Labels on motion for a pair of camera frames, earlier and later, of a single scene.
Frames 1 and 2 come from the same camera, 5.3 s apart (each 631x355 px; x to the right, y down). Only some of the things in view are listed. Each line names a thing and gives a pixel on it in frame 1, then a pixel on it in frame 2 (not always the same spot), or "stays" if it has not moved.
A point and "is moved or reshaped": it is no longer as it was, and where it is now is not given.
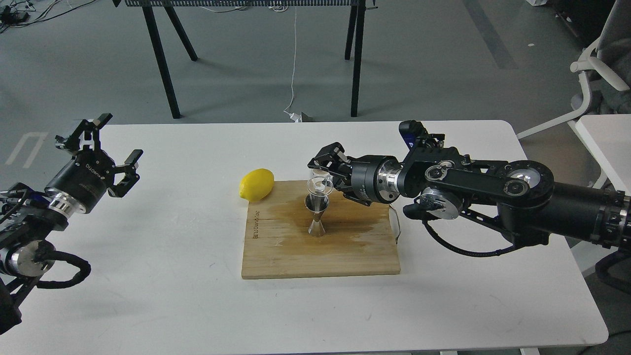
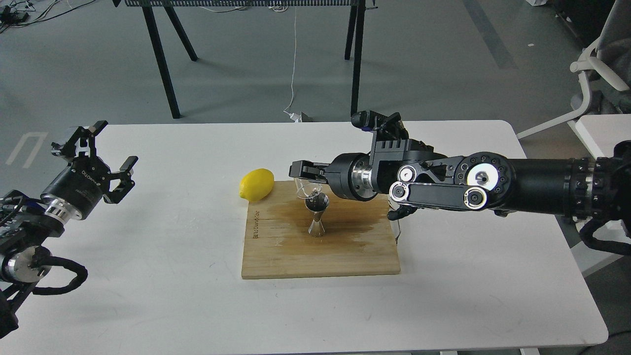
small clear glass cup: (321, 184) is moved or reshaped
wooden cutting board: (359, 239) stays
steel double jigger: (318, 205) stays
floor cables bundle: (15, 14) stays
